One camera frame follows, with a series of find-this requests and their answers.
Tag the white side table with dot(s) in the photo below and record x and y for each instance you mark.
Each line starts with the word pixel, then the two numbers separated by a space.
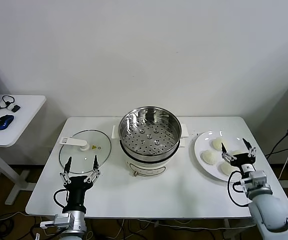
pixel 26 120

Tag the white round plate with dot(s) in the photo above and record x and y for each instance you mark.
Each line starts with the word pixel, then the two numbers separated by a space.
pixel 204 142

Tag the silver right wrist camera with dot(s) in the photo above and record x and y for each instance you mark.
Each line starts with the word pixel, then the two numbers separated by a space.
pixel 257 178

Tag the white table leg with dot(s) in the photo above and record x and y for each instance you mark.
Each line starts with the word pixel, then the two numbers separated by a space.
pixel 229 225

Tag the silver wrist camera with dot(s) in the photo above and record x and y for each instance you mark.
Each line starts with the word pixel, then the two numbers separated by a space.
pixel 59 222
pixel 257 178

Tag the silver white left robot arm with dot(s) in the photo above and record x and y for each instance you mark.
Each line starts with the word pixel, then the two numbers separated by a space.
pixel 80 225

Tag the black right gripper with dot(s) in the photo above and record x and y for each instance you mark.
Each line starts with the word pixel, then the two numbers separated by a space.
pixel 241 160

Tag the white steamed baozi bun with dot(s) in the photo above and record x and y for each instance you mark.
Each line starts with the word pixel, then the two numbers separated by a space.
pixel 226 168
pixel 209 157
pixel 217 144
pixel 236 151

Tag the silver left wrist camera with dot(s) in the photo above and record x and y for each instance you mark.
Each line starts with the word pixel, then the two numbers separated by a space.
pixel 59 222

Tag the stainless steel steamer basket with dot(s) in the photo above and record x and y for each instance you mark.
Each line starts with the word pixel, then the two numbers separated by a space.
pixel 149 140

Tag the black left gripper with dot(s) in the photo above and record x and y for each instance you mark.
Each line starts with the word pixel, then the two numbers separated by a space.
pixel 77 185

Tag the blue black computer mouse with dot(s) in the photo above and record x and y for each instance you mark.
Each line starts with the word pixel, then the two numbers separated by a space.
pixel 4 121

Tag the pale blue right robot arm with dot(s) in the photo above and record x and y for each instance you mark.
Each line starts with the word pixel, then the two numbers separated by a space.
pixel 269 210

